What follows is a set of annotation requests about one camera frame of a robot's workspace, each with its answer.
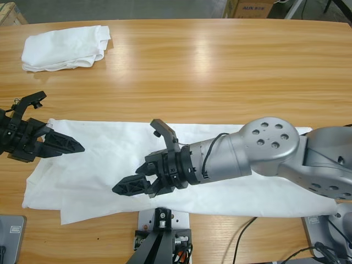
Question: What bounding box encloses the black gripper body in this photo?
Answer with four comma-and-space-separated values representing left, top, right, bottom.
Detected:
0, 108, 52, 163
134, 145, 204, 199

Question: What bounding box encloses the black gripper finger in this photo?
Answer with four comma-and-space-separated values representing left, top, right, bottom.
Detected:
112, 174, 155, 197
41, 129, 85, 160
10, 90, 47, 122
150, 118, 182, 154

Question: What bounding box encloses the white Unitree print t-shirt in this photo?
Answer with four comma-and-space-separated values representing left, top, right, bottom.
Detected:
21, 118, 338, 226

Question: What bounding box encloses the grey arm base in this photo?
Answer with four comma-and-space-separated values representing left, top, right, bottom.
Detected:
301, 202, 352, 259
0, 214, 28, 264

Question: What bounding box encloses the wooden crate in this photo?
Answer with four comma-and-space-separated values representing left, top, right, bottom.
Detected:
0, 2, 28, 27

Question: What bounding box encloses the cardboard box with AUX print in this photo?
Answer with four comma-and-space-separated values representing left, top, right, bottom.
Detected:
235, 0, 276, 19

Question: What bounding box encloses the white mount block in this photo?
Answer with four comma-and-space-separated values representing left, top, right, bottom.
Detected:
137, 209, 191, 248

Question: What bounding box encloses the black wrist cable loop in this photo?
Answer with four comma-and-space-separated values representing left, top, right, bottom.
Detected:
201, 133, 231, 177

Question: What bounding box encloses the dark camera post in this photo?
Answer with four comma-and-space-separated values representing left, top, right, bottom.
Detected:
128, 208, 177, 264

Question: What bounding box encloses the long thin black cable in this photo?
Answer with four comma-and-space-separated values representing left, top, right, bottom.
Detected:
235, 216, 259, 264

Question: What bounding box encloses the black base plug cable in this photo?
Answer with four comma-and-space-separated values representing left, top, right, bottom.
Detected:
285, 241, 352, 264

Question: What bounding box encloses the white metal frame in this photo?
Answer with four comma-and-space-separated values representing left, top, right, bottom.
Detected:
284, 0, 310, 20

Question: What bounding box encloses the black metal frame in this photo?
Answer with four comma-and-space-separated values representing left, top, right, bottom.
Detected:
323, 0, 352, 27

